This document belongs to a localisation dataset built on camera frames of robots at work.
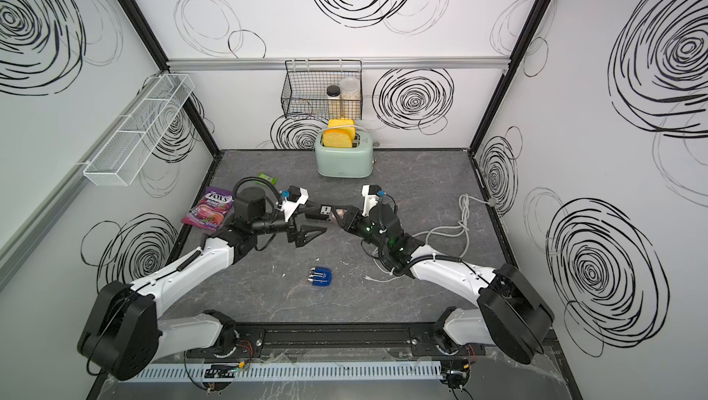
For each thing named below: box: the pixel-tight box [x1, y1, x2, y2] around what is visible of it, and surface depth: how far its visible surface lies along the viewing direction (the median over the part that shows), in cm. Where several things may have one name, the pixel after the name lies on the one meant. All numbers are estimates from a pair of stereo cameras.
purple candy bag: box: [180, 187, 235, 232], surface depth 100 cm
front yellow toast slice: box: [322, 129, 354, 149], surface depth 98 cm
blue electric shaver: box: [307, 267, 333, 287], surface depth 84 cm
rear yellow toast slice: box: [328, 118, 356, 141], surface depth 104 cm
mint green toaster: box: [315, 130, 377, 179], surface depth 106 cm
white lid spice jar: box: [339, 76, 362, 119], surface depth 86 cm
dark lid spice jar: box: [326, 84, 342, 119], surface depth 87 cm
